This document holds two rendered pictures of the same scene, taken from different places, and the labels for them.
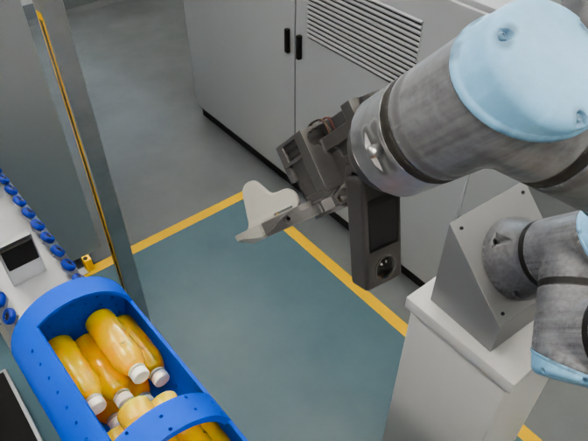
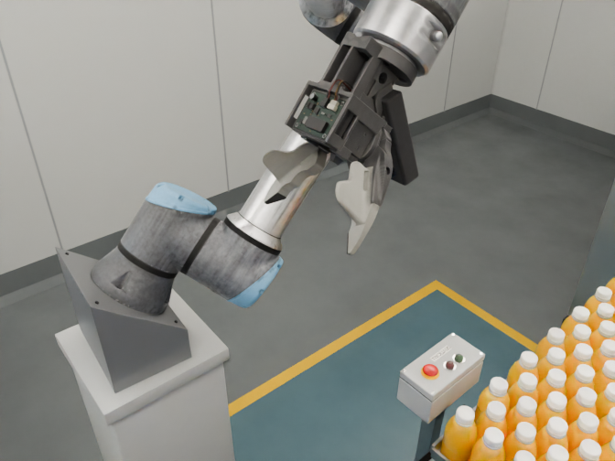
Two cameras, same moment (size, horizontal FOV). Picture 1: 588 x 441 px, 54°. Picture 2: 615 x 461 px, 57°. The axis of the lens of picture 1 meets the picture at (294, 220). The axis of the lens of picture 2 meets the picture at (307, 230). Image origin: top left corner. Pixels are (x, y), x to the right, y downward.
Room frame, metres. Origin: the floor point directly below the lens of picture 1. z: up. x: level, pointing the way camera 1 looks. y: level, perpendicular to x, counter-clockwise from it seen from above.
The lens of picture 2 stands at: (0.48, 0.51, 2.12)
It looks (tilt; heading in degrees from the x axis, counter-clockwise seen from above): 34 degrees down; 270
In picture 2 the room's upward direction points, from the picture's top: straight up
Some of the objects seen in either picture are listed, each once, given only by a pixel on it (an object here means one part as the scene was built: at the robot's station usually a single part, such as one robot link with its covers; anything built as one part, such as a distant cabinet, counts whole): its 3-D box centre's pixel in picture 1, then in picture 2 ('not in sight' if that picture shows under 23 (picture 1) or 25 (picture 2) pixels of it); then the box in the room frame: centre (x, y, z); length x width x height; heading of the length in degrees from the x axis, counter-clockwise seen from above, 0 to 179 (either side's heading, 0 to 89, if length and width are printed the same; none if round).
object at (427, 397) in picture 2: not in sight; (440, 376); (0.16, -0.43, 1.05); 0.20 x 0.10 x 0.10; 40
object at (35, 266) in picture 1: (22, 260); not in sight; (1.14, 0.78, 1.00); 0.10 x 0.04 x 0.15; 130
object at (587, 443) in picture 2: not in sight; (589, 450); (-0.10, -0.20, 1.10); 0.04 x 0.04 x 0.02
